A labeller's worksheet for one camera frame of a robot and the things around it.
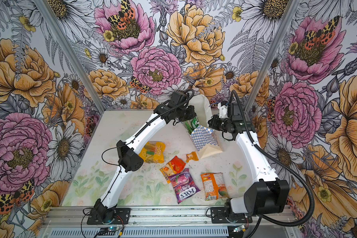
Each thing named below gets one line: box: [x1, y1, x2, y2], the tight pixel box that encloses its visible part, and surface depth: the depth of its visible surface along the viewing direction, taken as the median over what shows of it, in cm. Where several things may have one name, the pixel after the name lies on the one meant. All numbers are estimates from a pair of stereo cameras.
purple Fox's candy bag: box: [168, 168, 201, 205], surface depth 83 cm
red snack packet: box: [170, 155, 186, 174], surface depth 92 cm
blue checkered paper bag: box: [188, 94, 224, 160], surface depth 87 cm
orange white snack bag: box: [200, 172, 229, 201], surface depth 83 cm
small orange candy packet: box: [185, 151, 199, 163], surface depth 96 cm
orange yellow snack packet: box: [159, 160, 178, 184], surface depth 90 cm
